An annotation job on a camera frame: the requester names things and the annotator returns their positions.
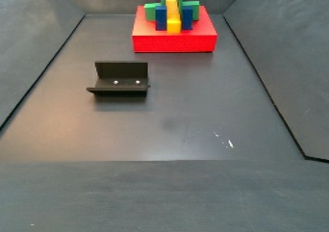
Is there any blue right block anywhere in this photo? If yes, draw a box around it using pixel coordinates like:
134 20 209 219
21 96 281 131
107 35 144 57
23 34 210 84
180 6 193 30

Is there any blue left block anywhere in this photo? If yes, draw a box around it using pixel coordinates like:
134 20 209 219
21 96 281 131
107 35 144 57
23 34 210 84
155 6 167 31

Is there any green stepped block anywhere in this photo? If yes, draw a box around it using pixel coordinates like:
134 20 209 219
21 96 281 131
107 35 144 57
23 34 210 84
144 0 201 20

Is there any yellow block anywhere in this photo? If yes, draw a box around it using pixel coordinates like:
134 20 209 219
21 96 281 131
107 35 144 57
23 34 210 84
166 0 180 34

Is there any black angle bracket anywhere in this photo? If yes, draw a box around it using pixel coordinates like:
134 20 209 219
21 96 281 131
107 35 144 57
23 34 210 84
86 61 148 95

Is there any red base board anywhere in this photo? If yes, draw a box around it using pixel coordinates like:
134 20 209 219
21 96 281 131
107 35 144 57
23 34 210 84
131 6 218 53

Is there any blue block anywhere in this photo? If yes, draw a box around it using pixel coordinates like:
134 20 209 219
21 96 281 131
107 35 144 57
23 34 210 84
155 6 167 31
180 6 193 30

